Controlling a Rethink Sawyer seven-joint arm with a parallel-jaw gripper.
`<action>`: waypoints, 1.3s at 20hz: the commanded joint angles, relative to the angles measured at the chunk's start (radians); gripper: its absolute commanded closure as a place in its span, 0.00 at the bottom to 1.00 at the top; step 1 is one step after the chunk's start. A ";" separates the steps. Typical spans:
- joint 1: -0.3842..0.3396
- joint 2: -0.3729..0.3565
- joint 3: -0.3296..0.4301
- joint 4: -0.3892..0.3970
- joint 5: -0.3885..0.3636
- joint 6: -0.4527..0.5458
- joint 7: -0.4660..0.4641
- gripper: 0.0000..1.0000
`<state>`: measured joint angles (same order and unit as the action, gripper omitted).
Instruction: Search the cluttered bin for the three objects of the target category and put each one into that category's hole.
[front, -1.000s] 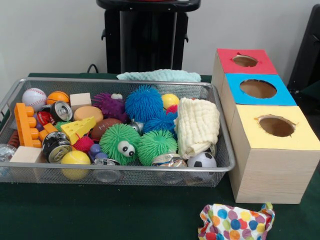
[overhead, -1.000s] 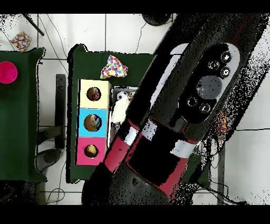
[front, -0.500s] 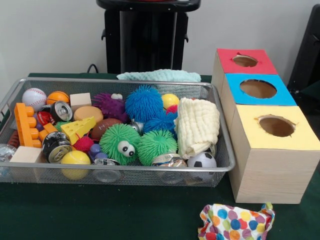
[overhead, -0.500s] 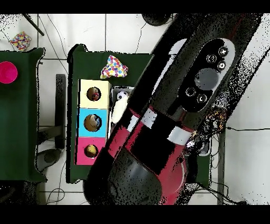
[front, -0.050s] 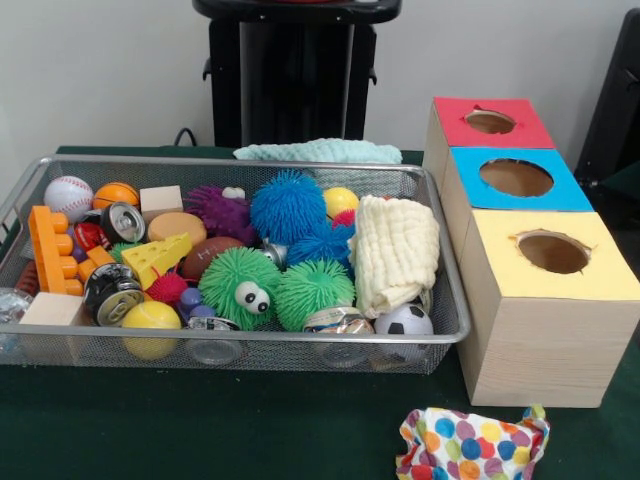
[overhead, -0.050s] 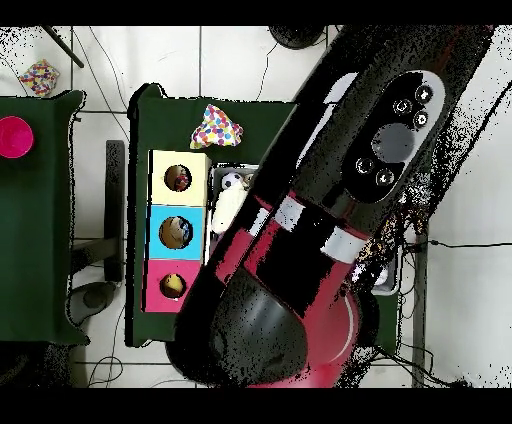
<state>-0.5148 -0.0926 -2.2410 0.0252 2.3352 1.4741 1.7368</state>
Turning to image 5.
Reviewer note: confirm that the small soccer ball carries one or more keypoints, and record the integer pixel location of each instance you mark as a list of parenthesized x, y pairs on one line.
[(404, 320)]

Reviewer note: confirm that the yellow toy cheese wedge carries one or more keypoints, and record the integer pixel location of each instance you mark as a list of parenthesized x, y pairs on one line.
[(157, 258)]

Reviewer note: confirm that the black chair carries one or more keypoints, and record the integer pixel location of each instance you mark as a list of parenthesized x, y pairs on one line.
[(618, 110)]

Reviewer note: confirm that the mint green cloth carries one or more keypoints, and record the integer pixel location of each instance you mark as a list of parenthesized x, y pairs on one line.
[(320, 151)]

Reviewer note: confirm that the yellow tennis ball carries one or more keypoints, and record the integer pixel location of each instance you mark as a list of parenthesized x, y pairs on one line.
[(150, 322)]

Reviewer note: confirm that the wooden box with three holes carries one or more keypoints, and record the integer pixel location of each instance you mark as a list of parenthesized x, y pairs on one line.
[(545, 330)]

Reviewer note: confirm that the white polka dot cloth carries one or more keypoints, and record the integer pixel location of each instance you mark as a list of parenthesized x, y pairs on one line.
[(470, 445)]

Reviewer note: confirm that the cream waffle cloth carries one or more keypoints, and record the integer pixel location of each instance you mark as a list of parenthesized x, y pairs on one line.
[(397, 255)]

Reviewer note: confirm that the white baseball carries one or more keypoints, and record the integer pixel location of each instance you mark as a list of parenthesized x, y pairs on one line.
[(68, 197)]

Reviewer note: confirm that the orange toy building block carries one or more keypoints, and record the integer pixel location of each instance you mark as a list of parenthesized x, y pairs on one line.
[(48, 250)]

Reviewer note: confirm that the dark green tablecloth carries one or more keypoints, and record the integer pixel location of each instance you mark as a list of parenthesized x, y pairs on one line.
[(300, 430)]

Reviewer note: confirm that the silver drink can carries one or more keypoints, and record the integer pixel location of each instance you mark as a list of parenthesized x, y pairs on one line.
[(112, 293)]

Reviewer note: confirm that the green spiky ball with face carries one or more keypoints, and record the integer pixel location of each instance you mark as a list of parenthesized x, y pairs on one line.
[(240, 288)]

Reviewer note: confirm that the clear mesh bin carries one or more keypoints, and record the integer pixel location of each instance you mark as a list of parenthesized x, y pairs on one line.
[(250, 352)]

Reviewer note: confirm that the blue spiky ball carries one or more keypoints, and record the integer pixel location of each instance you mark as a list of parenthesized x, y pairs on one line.
[(288, 207)]

